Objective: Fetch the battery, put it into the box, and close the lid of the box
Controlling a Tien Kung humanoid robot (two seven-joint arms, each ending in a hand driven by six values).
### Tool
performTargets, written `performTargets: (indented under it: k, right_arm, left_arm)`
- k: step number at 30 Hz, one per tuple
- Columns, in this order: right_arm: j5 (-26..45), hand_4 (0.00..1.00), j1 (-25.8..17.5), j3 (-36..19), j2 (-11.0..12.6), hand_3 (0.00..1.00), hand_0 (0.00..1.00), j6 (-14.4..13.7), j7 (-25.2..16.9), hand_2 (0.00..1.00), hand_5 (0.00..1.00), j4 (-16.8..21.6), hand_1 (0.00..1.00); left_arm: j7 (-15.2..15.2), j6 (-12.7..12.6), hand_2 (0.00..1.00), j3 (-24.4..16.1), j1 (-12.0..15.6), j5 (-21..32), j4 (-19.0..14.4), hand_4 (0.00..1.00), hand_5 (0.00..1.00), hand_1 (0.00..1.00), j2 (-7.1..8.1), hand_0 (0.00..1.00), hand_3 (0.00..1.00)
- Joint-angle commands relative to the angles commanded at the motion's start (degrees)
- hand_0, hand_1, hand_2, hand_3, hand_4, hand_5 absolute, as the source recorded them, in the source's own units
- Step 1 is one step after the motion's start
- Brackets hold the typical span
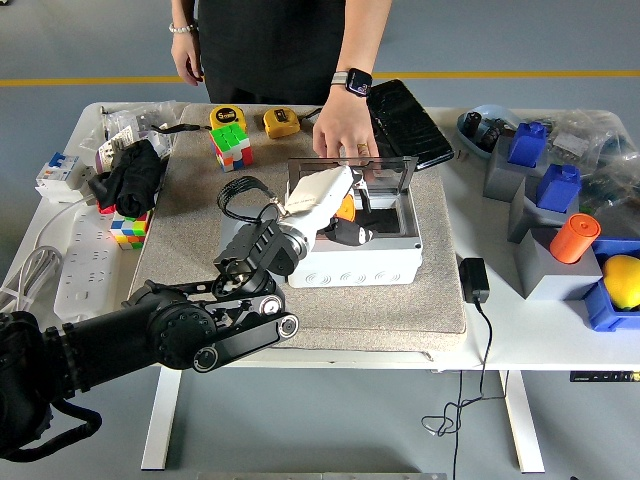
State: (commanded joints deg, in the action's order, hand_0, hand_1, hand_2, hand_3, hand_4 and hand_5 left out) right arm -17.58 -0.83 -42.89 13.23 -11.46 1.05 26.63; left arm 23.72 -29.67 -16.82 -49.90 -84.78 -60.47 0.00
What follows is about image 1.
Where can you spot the grey plastic junction box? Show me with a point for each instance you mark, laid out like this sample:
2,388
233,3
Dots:
360,270

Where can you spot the black power adapter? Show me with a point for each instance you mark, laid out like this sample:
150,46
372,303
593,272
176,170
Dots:
474,279

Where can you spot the smoky transparent box lid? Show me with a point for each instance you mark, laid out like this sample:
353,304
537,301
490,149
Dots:
390,175

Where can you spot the black cloth bundle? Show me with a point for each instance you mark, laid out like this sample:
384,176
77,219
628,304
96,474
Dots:
132,180

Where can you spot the person's left hand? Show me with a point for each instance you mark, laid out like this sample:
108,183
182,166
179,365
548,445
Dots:
345,125

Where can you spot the person's left forearm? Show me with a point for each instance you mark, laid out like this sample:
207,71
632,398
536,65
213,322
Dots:
365,35

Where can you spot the person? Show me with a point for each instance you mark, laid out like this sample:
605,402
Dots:
270,50

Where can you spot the orange cylinder battery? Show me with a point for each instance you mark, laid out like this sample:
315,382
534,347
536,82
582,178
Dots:
347,212
572,240

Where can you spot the person's right forearm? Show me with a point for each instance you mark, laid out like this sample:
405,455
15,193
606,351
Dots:
184,12

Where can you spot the round yellow black tape measure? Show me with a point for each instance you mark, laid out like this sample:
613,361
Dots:
225,117

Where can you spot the white power strip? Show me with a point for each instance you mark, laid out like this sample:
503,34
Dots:
85,260

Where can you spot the grey block with round hole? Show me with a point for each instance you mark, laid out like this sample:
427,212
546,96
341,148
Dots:
229,227

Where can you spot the clear plastic bags pile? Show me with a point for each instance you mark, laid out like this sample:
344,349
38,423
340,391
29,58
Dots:
135,117

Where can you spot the grey-brown table mat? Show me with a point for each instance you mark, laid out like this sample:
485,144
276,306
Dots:
375,315

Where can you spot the clear bags of parts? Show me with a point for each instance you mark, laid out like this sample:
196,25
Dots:
605,145

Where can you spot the square yellow tape measure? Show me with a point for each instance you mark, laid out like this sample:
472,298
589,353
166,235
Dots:
280,122

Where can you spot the white table leg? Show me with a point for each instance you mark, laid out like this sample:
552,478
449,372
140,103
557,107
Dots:
161,420
522,425

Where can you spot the black foot pedal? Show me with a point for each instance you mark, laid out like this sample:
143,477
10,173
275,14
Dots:
410,130

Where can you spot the colourful puzzle cube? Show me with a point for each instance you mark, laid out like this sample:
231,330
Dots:
230,145
129,230

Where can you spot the black desk control panel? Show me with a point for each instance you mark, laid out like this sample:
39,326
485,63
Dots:
600,376

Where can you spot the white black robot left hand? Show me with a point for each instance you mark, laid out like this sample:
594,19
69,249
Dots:
320,195

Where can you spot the person's right hand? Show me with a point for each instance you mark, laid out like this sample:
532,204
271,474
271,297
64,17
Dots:
186,55

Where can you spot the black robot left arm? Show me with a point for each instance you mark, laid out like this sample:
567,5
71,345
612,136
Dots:
150,330

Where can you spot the grey block holder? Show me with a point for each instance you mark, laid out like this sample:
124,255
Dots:
500,177
545,275
522,215

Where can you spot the smart watch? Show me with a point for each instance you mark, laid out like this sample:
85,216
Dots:
357,82

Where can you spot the yellow lemon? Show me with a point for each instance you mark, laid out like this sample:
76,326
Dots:
622,280

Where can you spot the white blue circuit breaker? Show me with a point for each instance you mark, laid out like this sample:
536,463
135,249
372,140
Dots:
57,175

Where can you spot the pale blue bowl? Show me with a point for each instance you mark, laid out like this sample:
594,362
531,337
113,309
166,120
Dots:
480,142

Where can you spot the blue plastic block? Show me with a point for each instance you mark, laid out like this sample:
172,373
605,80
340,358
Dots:
527,145
557,187

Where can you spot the blue plastic bin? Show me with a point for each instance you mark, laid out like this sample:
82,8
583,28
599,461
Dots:
602,310

